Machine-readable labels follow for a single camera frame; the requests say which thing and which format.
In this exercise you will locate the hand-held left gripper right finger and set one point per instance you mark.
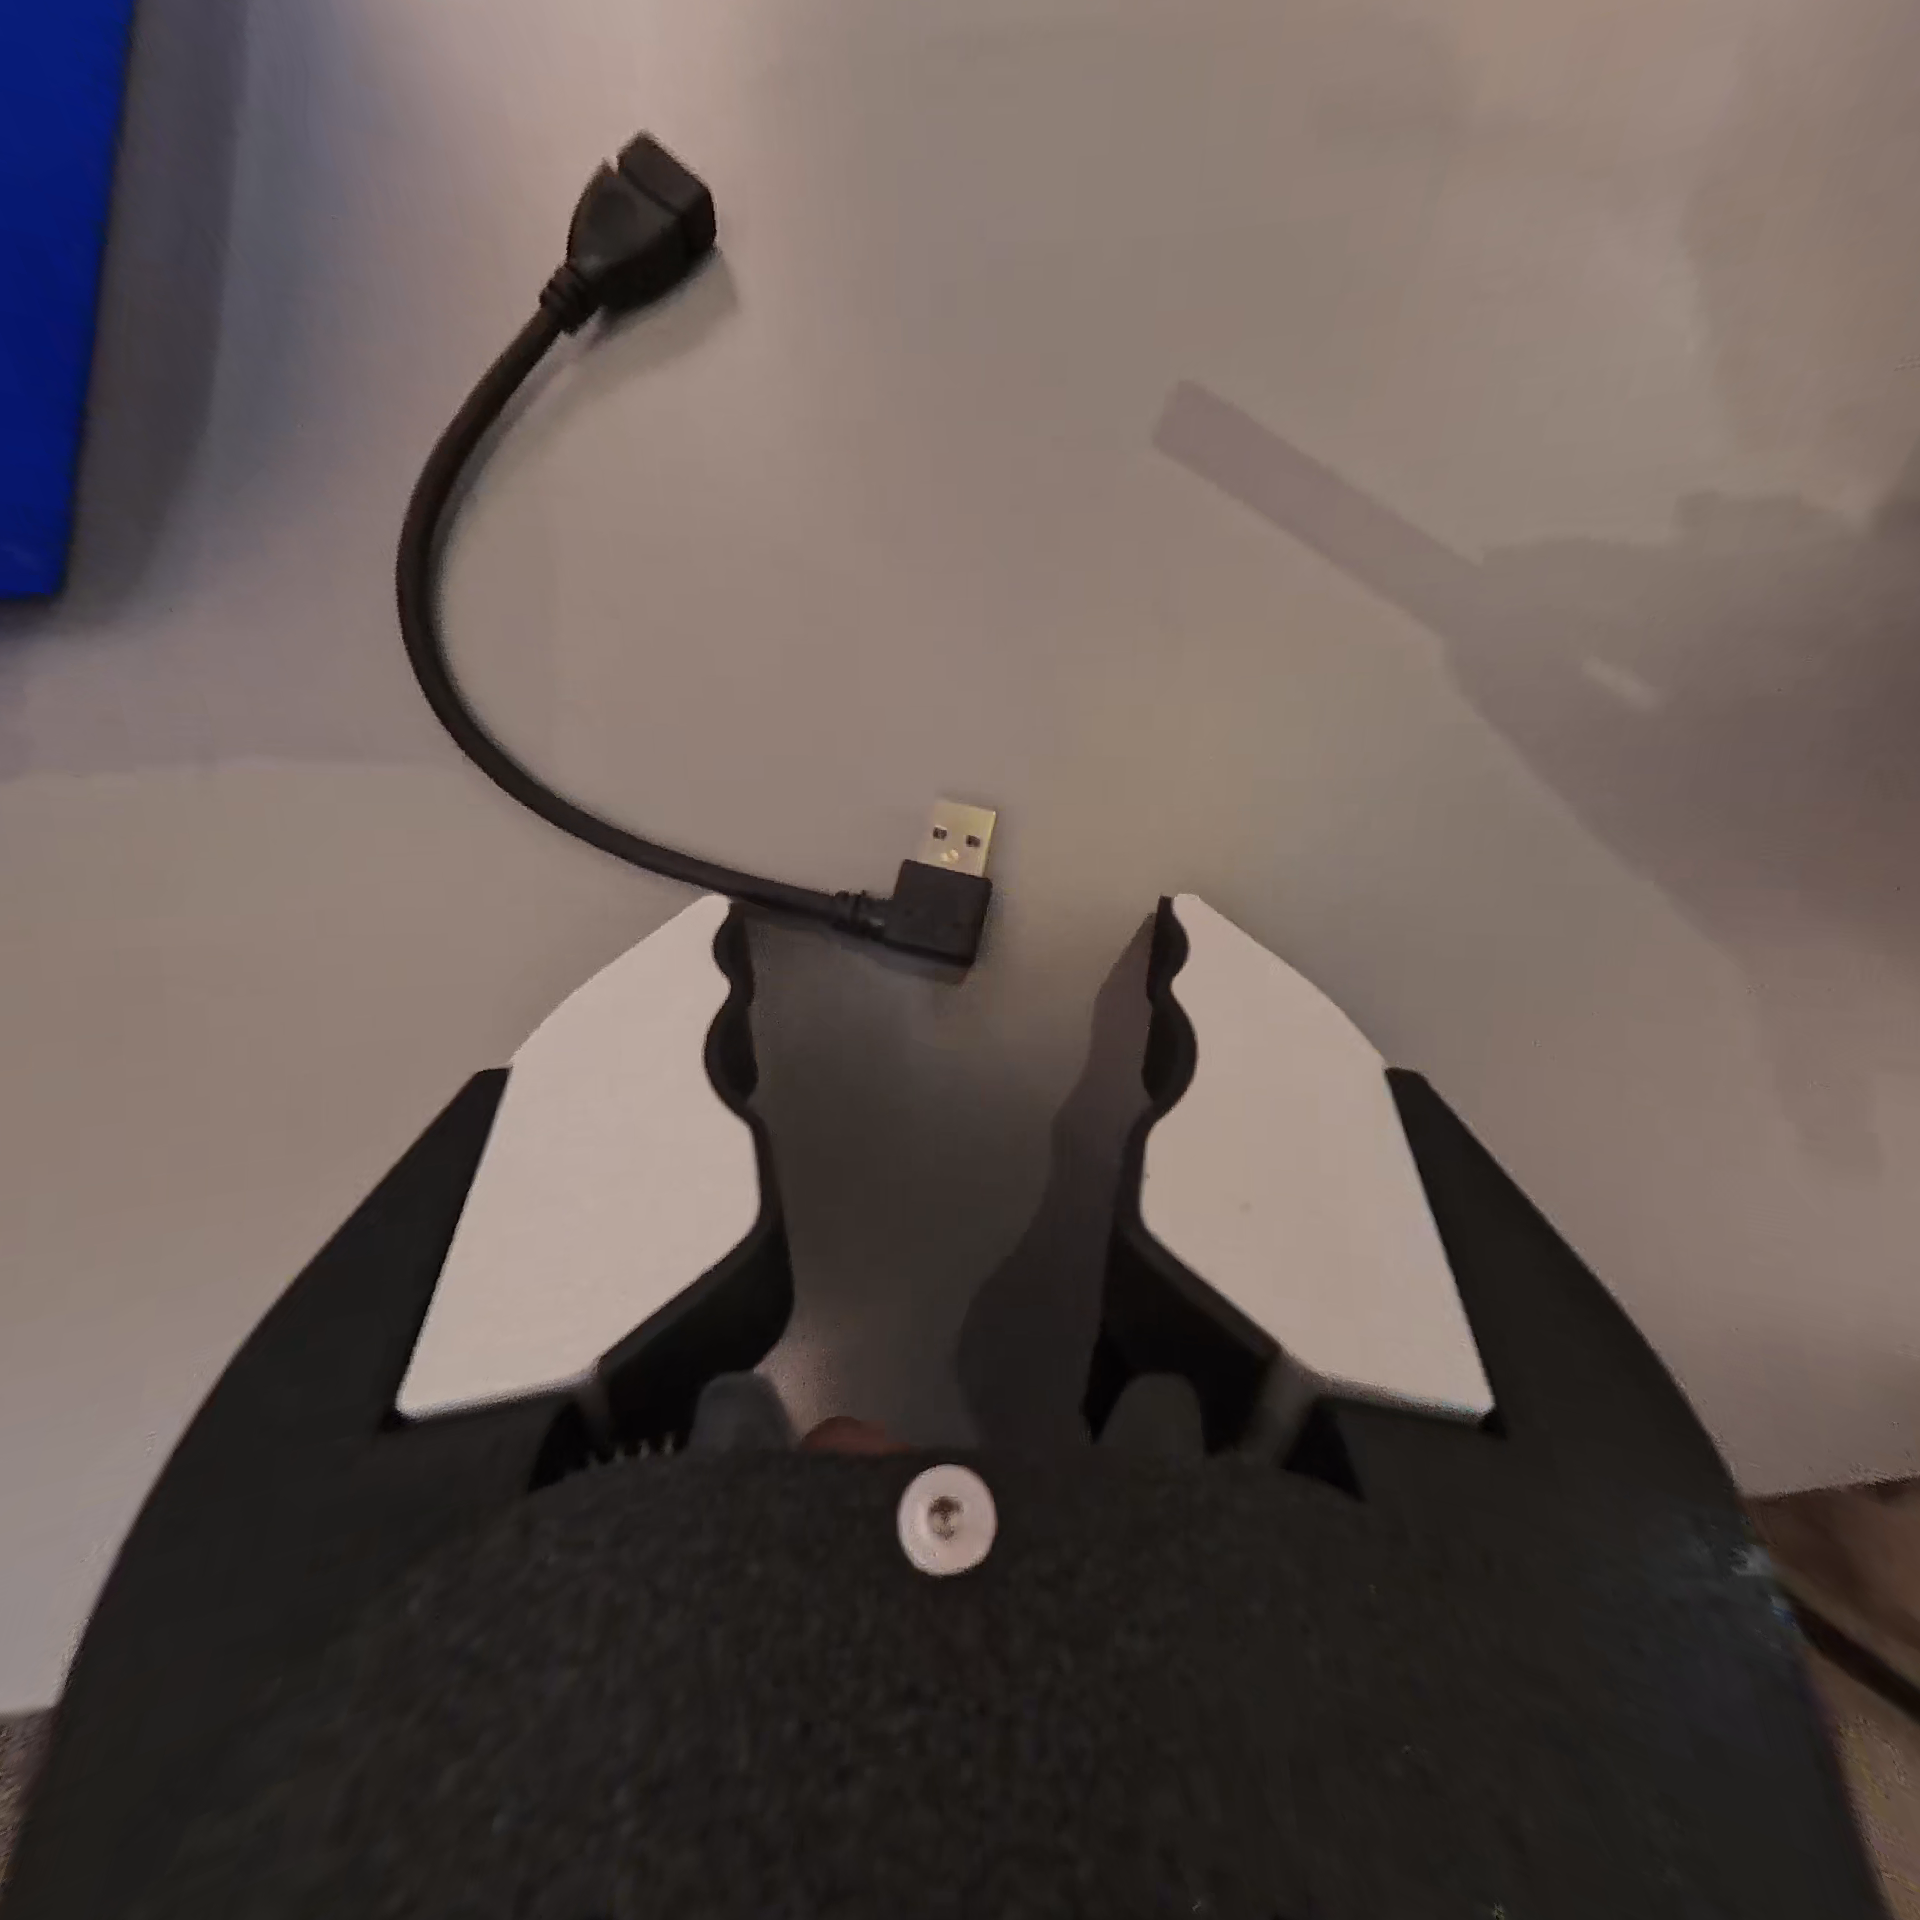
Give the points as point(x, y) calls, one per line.
point(1305, 1184)

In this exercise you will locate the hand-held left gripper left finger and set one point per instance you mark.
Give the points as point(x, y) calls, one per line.
point(601, 1184)

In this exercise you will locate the blue plastic bin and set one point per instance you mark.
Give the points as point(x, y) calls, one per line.
point(53, 301)

